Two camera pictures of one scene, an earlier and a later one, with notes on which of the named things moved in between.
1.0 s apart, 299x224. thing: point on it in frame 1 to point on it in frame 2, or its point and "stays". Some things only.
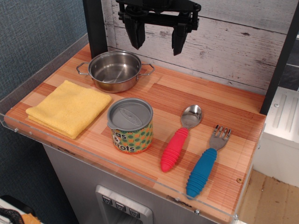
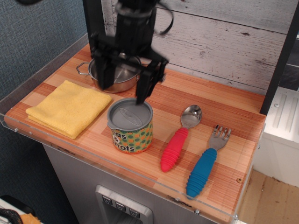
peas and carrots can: (131, 120) stays
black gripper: (181, 13) to (132, 46)
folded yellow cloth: (67, 110) stays
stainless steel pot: (115, 71) stays
